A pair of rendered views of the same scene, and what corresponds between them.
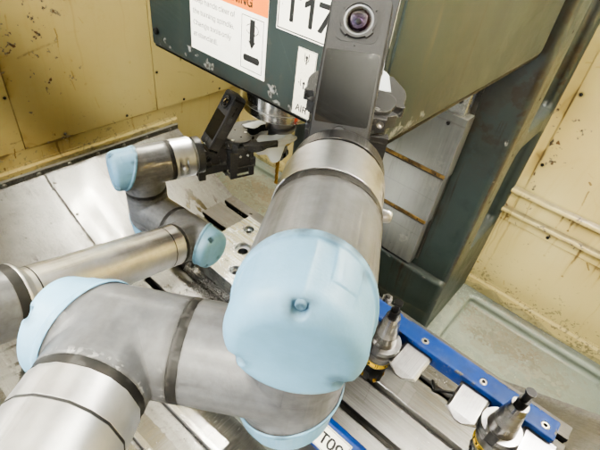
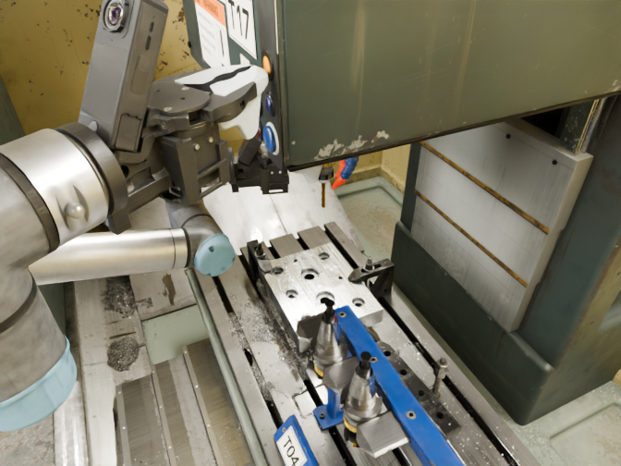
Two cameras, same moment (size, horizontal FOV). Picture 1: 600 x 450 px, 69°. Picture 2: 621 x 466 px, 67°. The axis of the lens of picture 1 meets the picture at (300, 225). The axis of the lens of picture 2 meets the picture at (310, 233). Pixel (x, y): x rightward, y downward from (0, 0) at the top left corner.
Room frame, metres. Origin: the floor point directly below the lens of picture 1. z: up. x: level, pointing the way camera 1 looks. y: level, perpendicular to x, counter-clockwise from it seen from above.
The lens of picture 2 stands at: (0.10, -0.31, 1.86)
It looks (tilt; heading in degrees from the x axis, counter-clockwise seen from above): 38 degrees down; 29
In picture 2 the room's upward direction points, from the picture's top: straight up
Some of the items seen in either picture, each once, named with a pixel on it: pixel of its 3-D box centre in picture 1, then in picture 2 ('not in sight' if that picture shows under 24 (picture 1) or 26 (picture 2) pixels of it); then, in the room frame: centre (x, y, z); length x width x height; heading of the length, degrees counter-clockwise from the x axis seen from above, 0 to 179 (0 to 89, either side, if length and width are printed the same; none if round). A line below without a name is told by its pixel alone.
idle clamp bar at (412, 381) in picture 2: not in sight; (410, 391); (0.74, -0.20, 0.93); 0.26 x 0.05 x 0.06; 59
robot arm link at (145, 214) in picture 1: (154, 212); (189, 216); (0.65, 0.29, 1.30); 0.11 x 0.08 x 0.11; 59
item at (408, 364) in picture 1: (408, 363); (379, 434); (0.45, -0.22, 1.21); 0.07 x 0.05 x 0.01; 144
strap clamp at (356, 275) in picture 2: not in sight; (370, 277); (0.99, 0.01, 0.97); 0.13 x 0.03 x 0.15; 144
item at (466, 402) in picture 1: (466, 406); not in sight; (0.39, -0.31, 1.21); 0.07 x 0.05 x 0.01; 144
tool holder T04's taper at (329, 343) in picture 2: not in sight; (329, 332); (0.55, -0.09, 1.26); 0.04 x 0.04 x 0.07
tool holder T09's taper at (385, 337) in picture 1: (388, 328); (362, 385); (0.49, -0.18, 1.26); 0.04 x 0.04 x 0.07
